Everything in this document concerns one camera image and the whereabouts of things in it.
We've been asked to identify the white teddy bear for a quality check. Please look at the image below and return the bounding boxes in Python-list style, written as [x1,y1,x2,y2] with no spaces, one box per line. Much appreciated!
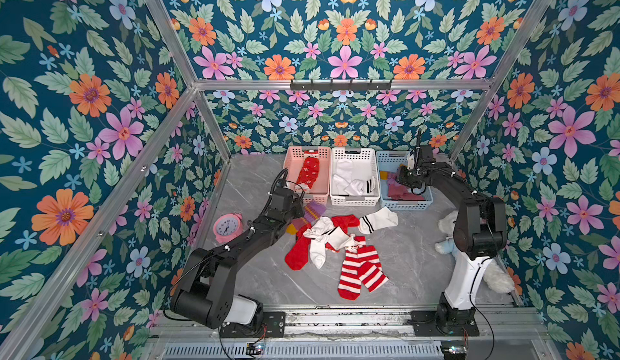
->
[434,211,515,294]

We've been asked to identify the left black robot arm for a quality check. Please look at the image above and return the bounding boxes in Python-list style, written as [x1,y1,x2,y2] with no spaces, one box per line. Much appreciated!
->
[170,183,305,329]

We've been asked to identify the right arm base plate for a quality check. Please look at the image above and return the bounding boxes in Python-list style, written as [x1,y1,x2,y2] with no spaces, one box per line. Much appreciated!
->
[408,308,480,337]

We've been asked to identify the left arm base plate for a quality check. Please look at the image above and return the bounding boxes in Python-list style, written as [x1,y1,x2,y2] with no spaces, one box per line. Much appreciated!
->
[220,312,287,339]

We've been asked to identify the pink alarm clock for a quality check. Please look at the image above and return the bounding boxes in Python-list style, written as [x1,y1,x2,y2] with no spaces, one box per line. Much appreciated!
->
[212,213,243,244]

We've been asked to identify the blue plastic basket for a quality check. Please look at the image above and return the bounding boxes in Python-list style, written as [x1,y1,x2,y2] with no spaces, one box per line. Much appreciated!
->
[376,151,434,211]

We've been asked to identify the red santa sock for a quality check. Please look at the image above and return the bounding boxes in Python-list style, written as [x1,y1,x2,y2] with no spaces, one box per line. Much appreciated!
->
[296,151,320,191]

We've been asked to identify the maroon sock yellow toe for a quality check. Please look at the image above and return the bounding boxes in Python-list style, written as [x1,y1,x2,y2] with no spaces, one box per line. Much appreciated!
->
[286,200,326,235]

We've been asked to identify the maroon sock yellow heel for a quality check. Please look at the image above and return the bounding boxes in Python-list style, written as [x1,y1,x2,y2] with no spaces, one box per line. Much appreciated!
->
[380,171,425,201]

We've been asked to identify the black hook rail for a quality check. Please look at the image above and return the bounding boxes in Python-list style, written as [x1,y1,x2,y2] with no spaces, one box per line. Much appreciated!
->
[289,79,392,93]

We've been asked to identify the white plastic basket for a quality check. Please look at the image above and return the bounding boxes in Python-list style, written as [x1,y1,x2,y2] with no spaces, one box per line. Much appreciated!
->
[329,148,381,206]

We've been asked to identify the white ribbed sock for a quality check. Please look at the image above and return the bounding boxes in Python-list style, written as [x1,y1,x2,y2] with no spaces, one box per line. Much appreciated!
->
[305,216,333,269]

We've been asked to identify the red white striped sock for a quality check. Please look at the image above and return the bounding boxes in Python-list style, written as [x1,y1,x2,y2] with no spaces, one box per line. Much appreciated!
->
[337,249,362,301]
[357,245,388,292]

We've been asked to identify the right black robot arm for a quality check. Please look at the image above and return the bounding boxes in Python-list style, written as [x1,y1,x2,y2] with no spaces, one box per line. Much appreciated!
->
[397,132,507,336]

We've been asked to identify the red plain sock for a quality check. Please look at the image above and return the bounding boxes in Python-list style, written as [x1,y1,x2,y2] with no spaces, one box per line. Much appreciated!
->
[285,224,312,271]
[326,215,360,252]

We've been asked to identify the white sock black stripes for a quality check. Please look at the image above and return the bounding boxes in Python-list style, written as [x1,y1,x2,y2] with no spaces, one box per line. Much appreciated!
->
[363,178,377,196]

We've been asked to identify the pink plastic basket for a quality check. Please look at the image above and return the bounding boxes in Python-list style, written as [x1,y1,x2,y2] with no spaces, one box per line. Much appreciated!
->
[284,146,331,204]

